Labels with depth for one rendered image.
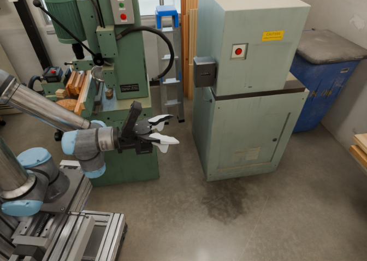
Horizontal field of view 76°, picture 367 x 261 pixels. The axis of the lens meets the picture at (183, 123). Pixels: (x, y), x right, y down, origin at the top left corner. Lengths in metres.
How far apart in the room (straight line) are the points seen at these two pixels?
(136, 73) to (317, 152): 1.91
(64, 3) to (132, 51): 0.41
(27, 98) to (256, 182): 1.84
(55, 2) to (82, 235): 1.13
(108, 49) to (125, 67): 0.19
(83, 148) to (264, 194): 1.68
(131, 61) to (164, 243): 1.27
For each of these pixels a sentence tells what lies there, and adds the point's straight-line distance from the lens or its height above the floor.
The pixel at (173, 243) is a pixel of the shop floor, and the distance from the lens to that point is 1.88.
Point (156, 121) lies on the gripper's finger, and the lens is 0.79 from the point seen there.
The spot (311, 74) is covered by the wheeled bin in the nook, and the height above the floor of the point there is 0.79.
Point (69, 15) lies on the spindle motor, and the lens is 1.50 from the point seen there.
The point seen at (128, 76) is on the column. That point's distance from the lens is 1.57.
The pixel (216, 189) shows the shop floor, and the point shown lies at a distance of 2.10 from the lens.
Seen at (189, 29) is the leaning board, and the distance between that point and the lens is 2.64.
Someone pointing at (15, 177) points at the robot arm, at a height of 1.12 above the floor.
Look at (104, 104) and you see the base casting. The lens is 1.66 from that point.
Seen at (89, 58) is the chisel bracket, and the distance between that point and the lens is 1.65.
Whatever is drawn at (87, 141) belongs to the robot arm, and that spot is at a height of 1.24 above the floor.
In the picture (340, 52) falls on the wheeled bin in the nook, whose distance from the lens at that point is 2.23.
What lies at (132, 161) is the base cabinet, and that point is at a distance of 1.95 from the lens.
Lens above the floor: 1.75
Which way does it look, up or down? 42 degrees down
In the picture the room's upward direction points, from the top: straight up
